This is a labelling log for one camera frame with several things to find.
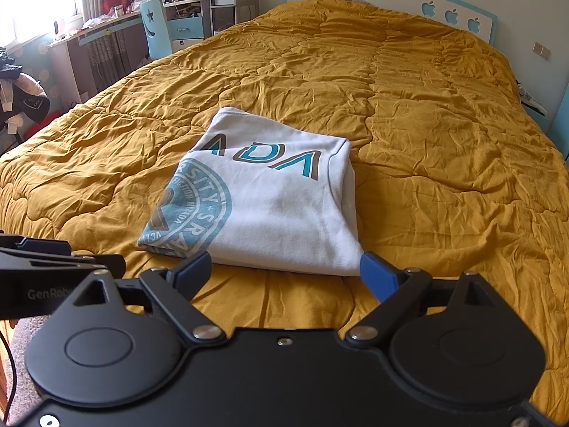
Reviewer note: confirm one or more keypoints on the grey trolley rack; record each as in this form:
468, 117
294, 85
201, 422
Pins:
233, 9

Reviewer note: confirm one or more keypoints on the white printed sweatshirt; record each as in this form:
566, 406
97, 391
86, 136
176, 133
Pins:
275, 213

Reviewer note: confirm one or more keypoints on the white bedside item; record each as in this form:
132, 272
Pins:
531, 98

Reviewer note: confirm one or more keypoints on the grey desk curtain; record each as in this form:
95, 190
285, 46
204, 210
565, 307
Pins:
109, 55

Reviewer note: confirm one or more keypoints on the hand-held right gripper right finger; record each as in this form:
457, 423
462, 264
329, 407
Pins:
375, 275

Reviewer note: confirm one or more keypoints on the wall switch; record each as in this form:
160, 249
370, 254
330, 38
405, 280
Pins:
542, 50

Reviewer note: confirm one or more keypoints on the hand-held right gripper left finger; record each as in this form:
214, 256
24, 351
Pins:
195, 271

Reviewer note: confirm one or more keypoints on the blue drawer cabinet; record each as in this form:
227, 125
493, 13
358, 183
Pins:
186, 33

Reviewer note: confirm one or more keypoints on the white desk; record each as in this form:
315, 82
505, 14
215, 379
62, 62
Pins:
71, 53

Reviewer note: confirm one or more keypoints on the mustard quilted bed cover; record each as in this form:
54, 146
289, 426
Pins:
422, 120

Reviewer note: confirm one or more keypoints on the blue star chair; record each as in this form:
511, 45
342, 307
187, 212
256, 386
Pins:
156, 26

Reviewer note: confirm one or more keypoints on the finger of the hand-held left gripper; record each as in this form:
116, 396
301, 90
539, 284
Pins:
102, 262
40, 245

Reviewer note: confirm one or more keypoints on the dark clothes pile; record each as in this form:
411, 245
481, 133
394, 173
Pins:
22, 93

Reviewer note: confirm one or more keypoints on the blue white wardrobe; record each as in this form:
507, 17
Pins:
562, 129

